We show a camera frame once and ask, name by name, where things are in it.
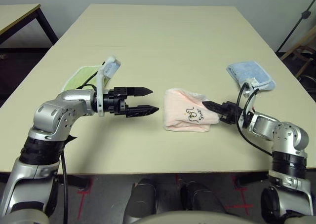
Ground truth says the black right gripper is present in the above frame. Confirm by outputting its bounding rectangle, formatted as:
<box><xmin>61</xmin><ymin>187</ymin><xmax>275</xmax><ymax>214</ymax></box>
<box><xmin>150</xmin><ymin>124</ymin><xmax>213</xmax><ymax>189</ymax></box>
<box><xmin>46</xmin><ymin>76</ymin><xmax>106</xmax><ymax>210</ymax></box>
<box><xmin>201</xmin><ymin>100</ymin><xmax>244</xmax><ymax>125</ymax></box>

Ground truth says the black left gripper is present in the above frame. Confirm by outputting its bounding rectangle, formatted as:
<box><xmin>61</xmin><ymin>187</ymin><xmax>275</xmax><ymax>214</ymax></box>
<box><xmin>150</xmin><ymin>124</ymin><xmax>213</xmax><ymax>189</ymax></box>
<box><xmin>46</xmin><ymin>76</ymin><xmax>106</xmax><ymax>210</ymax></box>
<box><xmin>102</xmin><ymin>86</ymin><xmax>160</xmax><ymax>118</ymax></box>

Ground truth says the pink terry towel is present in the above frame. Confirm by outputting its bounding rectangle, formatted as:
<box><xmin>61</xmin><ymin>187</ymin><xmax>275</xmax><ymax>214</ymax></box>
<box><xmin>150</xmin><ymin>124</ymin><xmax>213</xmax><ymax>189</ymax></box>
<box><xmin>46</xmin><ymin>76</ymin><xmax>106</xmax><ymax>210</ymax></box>
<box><xmin>162</xmin><ymin>87</ymin><xmax>220</xmax><ymax>133</ymax></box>

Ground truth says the blue folded towel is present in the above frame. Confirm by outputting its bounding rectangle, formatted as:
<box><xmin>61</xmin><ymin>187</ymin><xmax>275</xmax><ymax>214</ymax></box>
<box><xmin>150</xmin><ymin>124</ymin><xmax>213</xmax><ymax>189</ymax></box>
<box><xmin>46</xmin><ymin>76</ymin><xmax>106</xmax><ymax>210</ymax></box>
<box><xmin>226</xmin><ymin>61</ymin><xmax>276</xmax><ymax>91</ymax></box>

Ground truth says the green folded towel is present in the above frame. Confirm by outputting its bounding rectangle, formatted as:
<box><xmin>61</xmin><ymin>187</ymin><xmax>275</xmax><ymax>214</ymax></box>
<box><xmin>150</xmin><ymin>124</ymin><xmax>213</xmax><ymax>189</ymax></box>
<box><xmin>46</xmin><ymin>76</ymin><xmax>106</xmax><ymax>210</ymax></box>
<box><xmin>61</xmin><ymin>65</ymin><xmax>112</xmax><ymax>91</ymax></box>

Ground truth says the black robot right foot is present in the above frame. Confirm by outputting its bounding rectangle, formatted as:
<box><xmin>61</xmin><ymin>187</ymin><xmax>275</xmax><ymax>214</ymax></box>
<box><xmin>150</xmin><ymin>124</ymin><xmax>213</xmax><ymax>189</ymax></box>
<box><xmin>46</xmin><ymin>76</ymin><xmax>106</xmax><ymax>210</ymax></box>
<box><xmin>180</xmin><ymin>182</ymin><xmax>227</xmax><ymax>214</ymax></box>

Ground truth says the black robot foot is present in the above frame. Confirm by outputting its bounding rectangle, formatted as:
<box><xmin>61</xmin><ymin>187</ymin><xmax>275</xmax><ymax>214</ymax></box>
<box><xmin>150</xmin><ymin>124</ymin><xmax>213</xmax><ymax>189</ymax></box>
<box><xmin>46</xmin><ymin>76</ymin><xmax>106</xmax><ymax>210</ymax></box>
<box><xmin>180</xmin><ymin>182</ymin><xmax>227</xmax><ymax>214</ymax></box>
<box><xmin>123</xmin><ymin>178</ymin><xmax>158</xmax><ymax>222</ymax></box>

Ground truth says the black robot left foot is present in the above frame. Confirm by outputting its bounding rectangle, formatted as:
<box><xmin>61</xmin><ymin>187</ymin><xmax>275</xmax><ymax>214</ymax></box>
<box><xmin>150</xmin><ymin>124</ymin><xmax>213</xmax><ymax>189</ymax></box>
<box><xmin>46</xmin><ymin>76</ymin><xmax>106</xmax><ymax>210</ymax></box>
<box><xmin>123</xmin><ymin>178</ymin><xmax>158</xmax><ymax>222</ymax></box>

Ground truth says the red floor tape cross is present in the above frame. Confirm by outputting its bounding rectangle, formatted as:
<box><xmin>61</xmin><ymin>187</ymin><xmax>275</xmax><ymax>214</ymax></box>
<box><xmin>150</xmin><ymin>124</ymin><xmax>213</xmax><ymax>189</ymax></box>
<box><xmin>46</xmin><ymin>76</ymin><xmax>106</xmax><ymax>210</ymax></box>
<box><xmin>226</xmin><ymin>177</ymin><xmax>254</xmax><ymax>215</ymax></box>
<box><xmin>76</xmin><ymin>178</ymin><xmax>93</xmax><ymax>220</ymax></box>

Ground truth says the black table foot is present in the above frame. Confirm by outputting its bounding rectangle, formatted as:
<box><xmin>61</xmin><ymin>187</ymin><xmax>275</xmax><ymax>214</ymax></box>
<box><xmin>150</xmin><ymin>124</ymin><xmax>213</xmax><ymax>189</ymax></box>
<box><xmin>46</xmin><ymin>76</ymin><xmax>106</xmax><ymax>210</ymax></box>
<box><xmin>55</xmin><ymin>174</ymin><xmax>91</xmax><ymax>191</ymax></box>

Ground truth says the beige robot torso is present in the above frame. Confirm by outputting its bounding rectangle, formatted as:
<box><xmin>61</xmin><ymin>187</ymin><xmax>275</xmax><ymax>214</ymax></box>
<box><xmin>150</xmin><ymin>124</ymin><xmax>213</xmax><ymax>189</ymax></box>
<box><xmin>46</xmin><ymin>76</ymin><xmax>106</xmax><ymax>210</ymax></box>
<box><xmin>130</xmin><ymin>210</ymin><xmax>247</xmax><ymax>224</ymax></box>

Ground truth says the wooden stool green cushion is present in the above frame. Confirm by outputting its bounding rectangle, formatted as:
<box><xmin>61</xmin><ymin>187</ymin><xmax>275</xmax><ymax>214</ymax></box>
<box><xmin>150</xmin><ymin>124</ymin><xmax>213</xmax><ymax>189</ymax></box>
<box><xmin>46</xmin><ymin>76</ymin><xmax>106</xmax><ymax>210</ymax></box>
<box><xmin>280</xmin><ymin>24</ymin><xmax>316</xmax><ymax>78</ymax></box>

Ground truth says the black tripod stand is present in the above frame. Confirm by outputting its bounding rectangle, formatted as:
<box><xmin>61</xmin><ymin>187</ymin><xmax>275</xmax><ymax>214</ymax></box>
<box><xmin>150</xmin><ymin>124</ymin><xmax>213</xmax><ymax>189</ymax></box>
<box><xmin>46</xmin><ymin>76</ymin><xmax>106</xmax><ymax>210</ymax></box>
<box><xmin>276</xmin><ymin>0</ymin><xmax>316</xmax><ymax>53</ymax></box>

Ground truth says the beige black-framed side table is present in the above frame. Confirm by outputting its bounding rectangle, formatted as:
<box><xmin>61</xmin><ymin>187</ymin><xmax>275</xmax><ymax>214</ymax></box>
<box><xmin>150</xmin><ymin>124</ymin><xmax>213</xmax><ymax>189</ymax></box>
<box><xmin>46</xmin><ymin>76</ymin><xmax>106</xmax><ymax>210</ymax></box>
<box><xmin>0</xmin><ymin>3</ymin><xmax>59</xmax><ymax>48</ymax></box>

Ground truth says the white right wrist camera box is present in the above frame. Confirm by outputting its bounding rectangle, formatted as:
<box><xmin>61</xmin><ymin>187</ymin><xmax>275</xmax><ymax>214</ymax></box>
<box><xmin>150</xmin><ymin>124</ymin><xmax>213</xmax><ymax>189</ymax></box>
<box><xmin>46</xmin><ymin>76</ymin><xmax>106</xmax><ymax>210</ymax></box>
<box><xmin>241</xmin><ymin>77</ymin><xmax>259</xmax><ymax>98</ymax></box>

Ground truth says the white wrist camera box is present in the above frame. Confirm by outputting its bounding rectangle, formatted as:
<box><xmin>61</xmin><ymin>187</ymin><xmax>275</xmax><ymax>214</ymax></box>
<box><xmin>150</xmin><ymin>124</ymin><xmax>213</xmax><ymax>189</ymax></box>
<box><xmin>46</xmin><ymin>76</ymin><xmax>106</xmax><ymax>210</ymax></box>
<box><xmin>95</xmin><ymin>55</ymin><xmax>123</xmax><ymax>118</ymax></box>
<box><xmin>241</xmin><ymin>77</ymin><xmax>259</xmax><ymax>98</ymax></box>

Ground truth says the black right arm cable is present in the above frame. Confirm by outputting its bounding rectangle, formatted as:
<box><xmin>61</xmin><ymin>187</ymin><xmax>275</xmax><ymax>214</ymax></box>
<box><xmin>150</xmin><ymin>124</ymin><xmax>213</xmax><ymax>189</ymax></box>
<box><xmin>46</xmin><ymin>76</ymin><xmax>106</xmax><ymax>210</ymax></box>
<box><xmin>236</xmin><ymin>82</ymin><xmax>275</xmax><ymax>157</ymax></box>

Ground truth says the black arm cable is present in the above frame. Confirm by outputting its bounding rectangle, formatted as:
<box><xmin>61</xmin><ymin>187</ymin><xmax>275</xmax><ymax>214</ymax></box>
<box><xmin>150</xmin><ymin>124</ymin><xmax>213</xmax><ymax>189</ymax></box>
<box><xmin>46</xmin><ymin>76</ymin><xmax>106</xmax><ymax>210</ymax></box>
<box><xmin>236</xmin><ymin>82</ymin><xmax>275</xmax><ymax>157</ymax></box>
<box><xmin>60</xmin><ymin>68</ymin><xmax>104</xmax><ymax>224</ymax></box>

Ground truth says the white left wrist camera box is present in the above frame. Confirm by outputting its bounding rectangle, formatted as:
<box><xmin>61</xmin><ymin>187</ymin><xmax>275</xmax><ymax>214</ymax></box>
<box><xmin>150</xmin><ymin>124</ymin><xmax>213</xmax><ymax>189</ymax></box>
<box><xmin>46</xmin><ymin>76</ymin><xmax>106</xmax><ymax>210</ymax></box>
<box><xmin>95</xmin><ymin>55</ymin><xmax>123</xmax><ymax>118</ymax></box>

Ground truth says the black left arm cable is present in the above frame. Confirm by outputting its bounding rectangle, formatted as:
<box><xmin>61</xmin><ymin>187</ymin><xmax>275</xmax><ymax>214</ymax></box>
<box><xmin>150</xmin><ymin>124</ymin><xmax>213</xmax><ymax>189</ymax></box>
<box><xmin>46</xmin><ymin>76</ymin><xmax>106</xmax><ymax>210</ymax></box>
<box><xmin>60</xmin><ymin>68</ymin><xmax>104</xmax><ymax>224</ymax></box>

